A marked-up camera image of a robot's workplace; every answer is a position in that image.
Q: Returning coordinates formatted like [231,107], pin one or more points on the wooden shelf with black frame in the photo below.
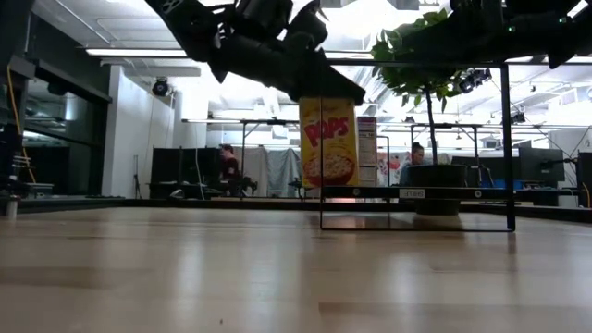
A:
[439,193]

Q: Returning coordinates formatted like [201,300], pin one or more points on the green plant in black pot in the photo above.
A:
[407,81]

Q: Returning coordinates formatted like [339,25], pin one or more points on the black camera cluster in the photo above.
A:
[472,79]

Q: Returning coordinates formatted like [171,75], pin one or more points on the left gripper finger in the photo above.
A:
[333,88]

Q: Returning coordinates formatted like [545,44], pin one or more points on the purple Raisin Bran cereal box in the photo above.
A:
[367,152]

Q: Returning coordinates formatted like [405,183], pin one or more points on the black partition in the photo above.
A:
[185,166]

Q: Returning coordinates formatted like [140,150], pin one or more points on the grey cloth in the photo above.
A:
[277,171]

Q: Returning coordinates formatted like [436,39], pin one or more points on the black monitor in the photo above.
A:
[541,164]

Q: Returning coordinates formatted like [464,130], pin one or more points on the black aluminium rig frame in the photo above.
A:
[139,203]

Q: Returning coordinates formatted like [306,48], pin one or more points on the long ceiling light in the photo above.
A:
[139,52]

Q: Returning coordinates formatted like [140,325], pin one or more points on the yellow Pops cereal box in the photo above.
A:
[328,152]

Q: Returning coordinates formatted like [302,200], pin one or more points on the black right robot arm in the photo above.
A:
[509,37]

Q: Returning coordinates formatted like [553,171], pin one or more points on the black ceiling spotlight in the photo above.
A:
[160,88]

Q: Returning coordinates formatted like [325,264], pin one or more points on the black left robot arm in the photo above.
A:
[194,28]

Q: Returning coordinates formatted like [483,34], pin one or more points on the person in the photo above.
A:
[416,155]
[230,166]

